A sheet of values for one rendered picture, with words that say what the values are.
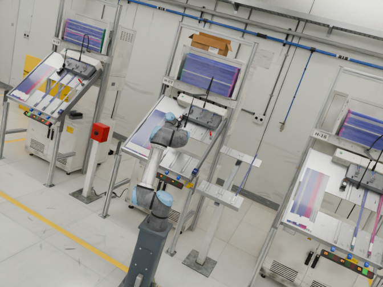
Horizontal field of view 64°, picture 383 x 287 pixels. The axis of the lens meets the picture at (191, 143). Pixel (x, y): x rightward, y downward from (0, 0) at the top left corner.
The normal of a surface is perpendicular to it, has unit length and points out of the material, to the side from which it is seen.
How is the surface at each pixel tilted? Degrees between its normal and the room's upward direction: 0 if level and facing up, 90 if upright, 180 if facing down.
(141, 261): 90
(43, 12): 90
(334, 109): 90
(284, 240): 90
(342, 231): 45
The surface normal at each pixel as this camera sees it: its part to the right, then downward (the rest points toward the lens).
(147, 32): -0.38, 0.15
